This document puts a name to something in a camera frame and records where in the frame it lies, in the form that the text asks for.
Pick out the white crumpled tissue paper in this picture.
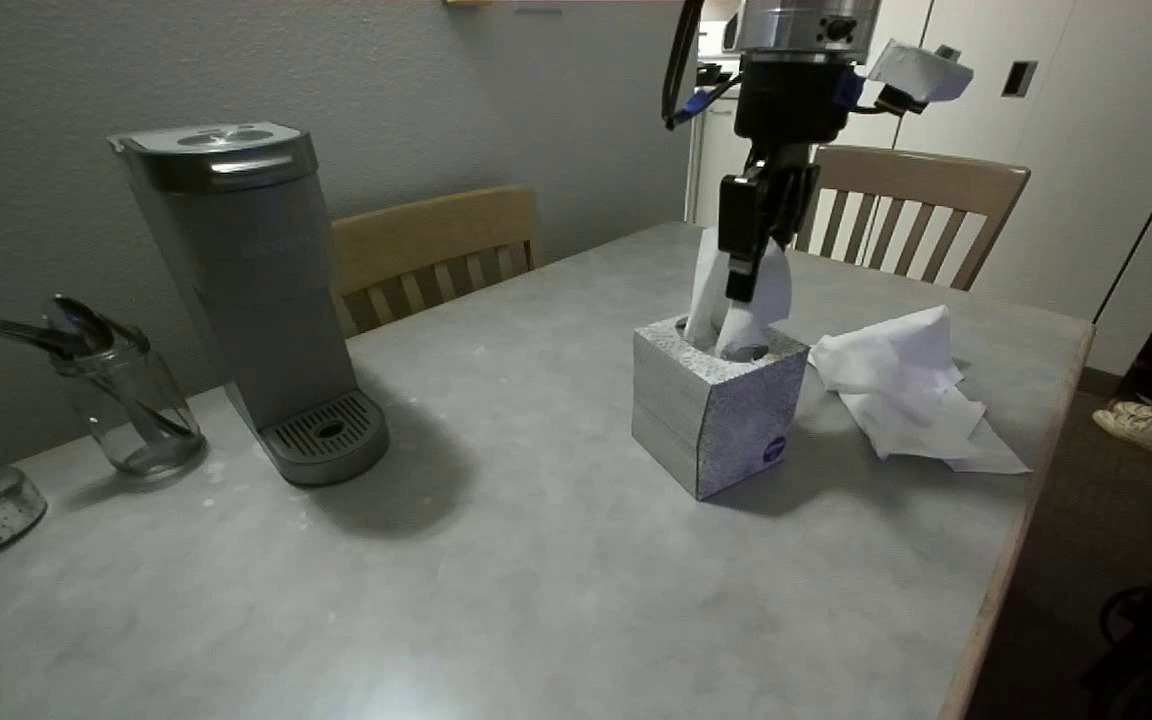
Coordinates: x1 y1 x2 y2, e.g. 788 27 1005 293
851 357 1035 482
802 305 968 410

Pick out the grey single-serve coffee maker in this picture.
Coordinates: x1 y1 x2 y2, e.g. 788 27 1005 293
102 118 397 493

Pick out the clear glass utensil jar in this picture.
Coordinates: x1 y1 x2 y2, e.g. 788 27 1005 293
46 334 213 483

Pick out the dark wall switch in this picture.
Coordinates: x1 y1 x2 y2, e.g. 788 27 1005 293
1000 56 1042 100

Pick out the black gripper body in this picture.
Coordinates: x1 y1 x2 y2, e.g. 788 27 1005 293
737 56 863 171

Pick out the light wooden slat-back chair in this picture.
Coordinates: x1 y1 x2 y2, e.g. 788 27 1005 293
328 180 548 342
790 140 1035 295

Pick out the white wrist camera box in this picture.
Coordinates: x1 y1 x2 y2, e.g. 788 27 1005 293
861 35 980 118

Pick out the grey cube tissue box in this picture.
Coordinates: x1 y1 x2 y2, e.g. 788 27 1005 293
626 313 810 505

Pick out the black camera cable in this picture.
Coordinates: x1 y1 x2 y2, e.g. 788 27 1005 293
660 0 744 132

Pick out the white tissue paper sheet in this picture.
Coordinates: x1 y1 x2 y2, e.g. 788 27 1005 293
681 226 794 366

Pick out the black kitchen utensil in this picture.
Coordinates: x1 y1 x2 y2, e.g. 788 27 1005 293
46 293 154 361

